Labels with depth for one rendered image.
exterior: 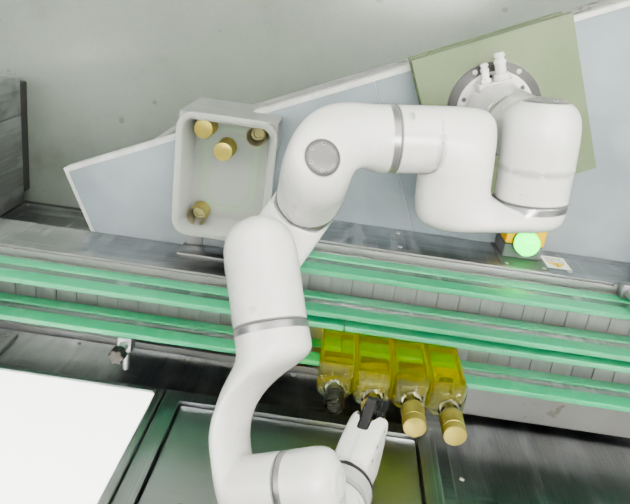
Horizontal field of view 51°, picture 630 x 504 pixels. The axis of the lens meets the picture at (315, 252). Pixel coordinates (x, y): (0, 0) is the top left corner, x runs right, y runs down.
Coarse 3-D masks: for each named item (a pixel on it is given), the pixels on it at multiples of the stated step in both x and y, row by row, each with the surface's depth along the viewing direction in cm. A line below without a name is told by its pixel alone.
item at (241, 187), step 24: (192, 120) 116; (216, 120) 111; (240, 120) 110; (192, 144) 118; (240, 144) 119; (264, 144) 119; (192, 168) 121; (216, 168) 121; (240, 168) 121; (264, 168) 121; (192, 192) 123; (216, 192) 123; (240, 192) 123; (264, 192) 122; (216, 216) 125; (240, 216) 124
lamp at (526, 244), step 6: (516, 234) 116; (522, 234) 114; (528, 234) 114; (534, 234) 114; (516, 240) 115; (522, 240) 114; (528, 240) 114; (534, 240) 114; (516, 246) 115; (522, 246) 114; (528, 246) 114; (534, 246) 114; (522, 252) 115; (528, 252) 114; (534, 252) 114
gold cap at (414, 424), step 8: (408, 400) 96; (416, 400) 96; (408, 408) 94; (416, 408) 94; (424, 408) 96; (408, 416) 92; (416, 416) 92; (424, 416) 93; (408, 424) 92; (416, 424) 92; (424, 424) 92; (408, 432) 93; (416, 432) 93; (424, 432) 93
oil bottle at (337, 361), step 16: (336, 336) 108; (352, 336) 109; (320, 352) 106; (336, 352) 103; (352, 352) 104; (320, 368) 100; (336, 368) 99; (352, 368) 100; (320, 384) 100; (352, 384) 100
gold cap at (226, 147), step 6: (222, 138) 118; (228, 138) 118; (216, 144) 115; (222, 144) 115; (228, 144) 115; (234, 144) 118; (216, 150) 115; (222, 150) 115; (228, 150) 115; (234, 150) 117; (216, 156) 116; (222, 156) 116; (228, 156) 116
